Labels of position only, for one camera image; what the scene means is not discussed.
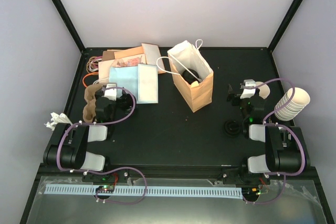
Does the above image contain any single white paper cup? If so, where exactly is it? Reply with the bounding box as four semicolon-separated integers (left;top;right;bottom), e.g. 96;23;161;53
191;81;199;88

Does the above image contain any brown paper takeout bag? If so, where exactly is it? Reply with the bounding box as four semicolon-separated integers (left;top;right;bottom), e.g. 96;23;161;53
164;39;214;112

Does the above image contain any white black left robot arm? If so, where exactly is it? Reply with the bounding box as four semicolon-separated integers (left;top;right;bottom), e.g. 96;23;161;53
43;90;136;182

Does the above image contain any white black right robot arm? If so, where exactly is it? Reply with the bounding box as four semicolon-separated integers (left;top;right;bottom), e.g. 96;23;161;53
224;80;311;184

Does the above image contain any remaining black paper cup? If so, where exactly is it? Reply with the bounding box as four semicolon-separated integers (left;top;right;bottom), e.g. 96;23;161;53
119;93;133;113

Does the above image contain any stack of black lids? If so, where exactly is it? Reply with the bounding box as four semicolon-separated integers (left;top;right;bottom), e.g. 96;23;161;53
223;120;241;138

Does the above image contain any short white cup stack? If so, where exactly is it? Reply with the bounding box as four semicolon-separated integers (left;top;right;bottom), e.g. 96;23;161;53
256;81;270;99

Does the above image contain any brown white flat paper bag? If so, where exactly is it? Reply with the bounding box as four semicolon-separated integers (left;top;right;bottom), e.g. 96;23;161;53
141;43;165;74

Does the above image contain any tall white cup stack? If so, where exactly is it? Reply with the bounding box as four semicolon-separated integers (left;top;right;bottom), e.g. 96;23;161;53
275;87;311;121

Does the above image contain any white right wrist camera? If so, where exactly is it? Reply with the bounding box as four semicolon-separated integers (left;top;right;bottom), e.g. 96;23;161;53
239;79;260;100

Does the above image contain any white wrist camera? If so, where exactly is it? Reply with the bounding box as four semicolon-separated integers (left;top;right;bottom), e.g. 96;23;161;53
239;79;260;100
103;83;118;101

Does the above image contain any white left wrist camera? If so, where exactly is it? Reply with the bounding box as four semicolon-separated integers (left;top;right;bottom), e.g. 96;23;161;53
103;83;118;101

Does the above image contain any black enclosure frame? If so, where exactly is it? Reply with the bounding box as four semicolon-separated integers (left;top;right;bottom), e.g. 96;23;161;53
20;0;335;223

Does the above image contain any bundle of bag handles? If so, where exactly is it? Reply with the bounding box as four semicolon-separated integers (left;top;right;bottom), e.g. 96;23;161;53
82;56;102;88

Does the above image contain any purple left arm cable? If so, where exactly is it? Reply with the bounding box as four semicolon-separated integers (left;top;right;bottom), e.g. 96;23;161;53
56;86;148;206

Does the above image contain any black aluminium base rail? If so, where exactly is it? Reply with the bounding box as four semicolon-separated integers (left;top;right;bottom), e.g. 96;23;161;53
39;161;316;183

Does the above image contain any light blue cable duct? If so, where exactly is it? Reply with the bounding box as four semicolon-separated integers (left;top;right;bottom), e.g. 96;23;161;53
44;184;243;199

